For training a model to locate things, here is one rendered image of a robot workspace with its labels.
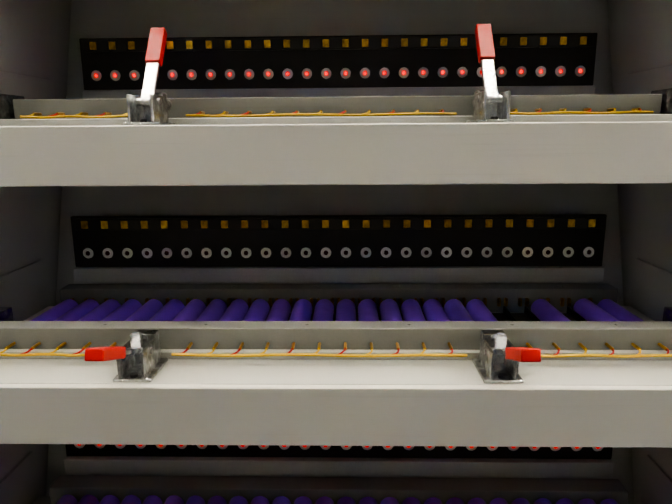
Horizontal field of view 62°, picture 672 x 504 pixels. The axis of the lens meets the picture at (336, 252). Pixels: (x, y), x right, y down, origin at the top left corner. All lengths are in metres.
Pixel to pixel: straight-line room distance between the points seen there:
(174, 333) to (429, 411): 0.21
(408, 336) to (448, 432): 0.08
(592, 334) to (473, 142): 0.18
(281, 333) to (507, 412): 0.18
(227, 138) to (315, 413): 0.21
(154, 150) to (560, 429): 0.36
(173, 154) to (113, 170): 0.05
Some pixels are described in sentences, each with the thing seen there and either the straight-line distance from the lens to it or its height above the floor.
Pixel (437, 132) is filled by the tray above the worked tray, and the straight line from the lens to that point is 0.43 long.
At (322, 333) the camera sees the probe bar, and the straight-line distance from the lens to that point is 0.45.
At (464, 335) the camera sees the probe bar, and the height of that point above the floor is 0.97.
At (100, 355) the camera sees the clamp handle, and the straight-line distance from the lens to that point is 0.38.
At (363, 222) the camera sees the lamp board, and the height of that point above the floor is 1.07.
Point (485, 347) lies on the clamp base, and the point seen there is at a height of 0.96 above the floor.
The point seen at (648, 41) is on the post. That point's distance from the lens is 0.65.
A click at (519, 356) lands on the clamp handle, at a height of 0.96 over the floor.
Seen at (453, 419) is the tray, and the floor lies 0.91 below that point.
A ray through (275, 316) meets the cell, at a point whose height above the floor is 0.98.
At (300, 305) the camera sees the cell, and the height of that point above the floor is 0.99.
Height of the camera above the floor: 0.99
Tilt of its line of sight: 6 degrees up
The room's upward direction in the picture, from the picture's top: straight up
